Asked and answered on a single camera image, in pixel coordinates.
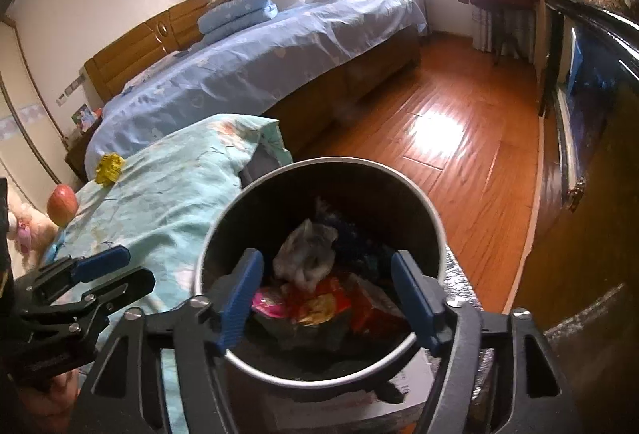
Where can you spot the pale round trash can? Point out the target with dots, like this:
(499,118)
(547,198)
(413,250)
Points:
(319,184)

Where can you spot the teal printed blanket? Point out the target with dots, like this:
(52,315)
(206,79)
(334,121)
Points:
(164,194)

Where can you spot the wooden headboard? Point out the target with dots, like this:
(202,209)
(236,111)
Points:
(130,49)

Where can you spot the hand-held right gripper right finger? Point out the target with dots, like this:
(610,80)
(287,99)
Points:
(414,299)

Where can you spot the dark wooden glass cabinet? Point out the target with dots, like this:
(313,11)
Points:
(599,114)

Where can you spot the red snack wrapper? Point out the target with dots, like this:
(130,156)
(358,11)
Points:
(364,314)

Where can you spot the bed with blue sheet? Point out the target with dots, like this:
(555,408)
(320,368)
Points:
(259,59)

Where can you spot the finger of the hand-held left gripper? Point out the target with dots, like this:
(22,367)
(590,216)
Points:
(127,287)
(102,262)

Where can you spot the wooden nightstand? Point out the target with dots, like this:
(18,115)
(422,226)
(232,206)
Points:
(80,154)

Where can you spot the white wrapper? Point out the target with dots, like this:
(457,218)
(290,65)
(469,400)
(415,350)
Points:
(304,259)

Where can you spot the cream sliding wardrobe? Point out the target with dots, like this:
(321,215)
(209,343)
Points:
(20,139)

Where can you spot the folded blue quilt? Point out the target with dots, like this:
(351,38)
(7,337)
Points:
(234,15)

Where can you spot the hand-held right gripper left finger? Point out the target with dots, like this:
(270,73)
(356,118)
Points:
(239,304)

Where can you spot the cream teddy bear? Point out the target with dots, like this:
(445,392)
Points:
(30,224)

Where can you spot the wall socket panel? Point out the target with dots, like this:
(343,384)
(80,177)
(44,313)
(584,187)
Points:
(71,90)

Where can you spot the person's left hand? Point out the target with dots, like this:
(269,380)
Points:
(55,391)

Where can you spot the pink toy package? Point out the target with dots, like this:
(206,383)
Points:
(269,305)

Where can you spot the framed photo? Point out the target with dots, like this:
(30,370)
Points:
(82,117)

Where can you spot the yellow snack wrapper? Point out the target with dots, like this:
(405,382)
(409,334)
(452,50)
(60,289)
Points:
(110,168)

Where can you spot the red apple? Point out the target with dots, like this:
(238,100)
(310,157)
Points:
(62,204)

